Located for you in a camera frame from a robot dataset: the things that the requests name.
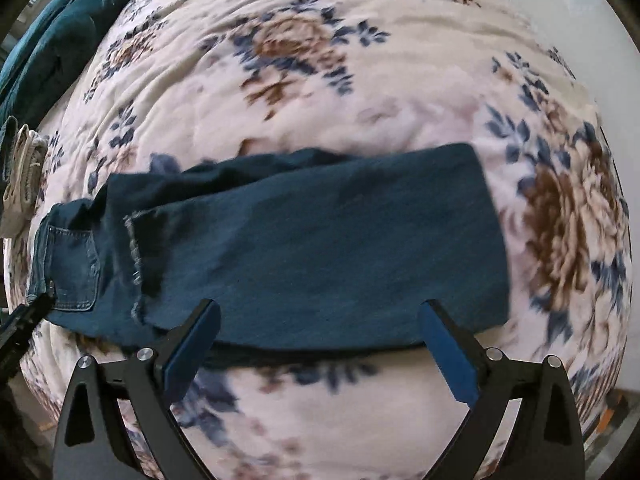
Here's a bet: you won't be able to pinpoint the teal velvet pillow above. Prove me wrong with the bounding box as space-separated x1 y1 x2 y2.
1 0 130 126

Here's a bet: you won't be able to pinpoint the dark blue denim jeans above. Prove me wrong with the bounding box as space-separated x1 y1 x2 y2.
28 144 510 351

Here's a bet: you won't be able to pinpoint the folded cream clothes stack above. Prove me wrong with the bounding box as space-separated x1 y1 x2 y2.
1 125 48 238

